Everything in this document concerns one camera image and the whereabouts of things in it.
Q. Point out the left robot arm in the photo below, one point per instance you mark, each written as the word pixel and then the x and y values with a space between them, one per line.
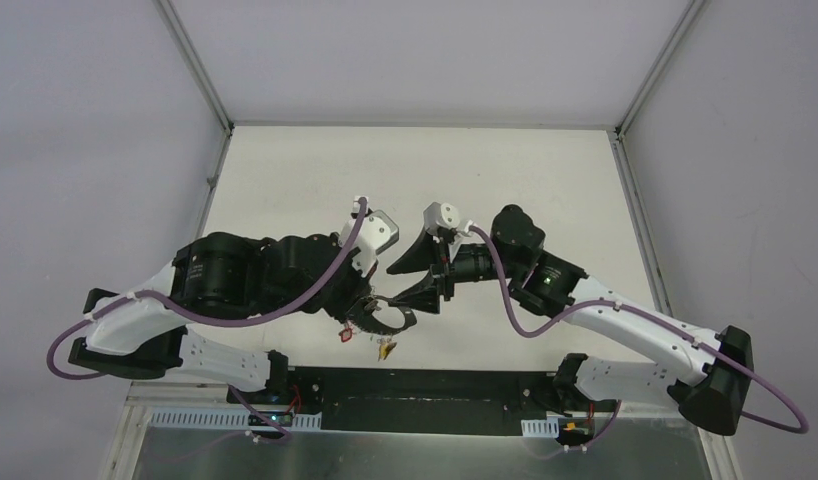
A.
pixel 219 280

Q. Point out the controller board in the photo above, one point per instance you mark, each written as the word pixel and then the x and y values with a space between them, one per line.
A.
pixel 271 419
pixel 576 433

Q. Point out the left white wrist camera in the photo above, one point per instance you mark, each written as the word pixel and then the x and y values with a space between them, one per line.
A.
pixel 377 234

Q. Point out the aluminium frame rail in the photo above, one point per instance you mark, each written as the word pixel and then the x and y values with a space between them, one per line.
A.
pixel 184 411

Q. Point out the large keyring with keys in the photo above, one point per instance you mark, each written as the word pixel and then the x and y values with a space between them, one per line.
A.
pixel 361 318

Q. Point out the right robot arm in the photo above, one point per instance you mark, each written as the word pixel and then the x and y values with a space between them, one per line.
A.
pixel 704 373

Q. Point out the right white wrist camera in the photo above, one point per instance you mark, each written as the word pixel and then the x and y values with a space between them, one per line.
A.
pixel 440 215

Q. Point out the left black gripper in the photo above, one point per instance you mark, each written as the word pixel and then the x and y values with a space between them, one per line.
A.
pixel 359 307

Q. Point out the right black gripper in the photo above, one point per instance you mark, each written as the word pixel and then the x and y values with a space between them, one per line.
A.
pixel 424 295

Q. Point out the left controller board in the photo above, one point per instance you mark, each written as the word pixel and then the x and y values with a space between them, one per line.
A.
pixel 271 419

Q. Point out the right controller board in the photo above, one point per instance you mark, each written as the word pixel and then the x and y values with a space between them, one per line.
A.
pixel 576 433

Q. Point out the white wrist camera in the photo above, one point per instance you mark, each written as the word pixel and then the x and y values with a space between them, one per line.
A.
pixel 440 215
pixel 377 234

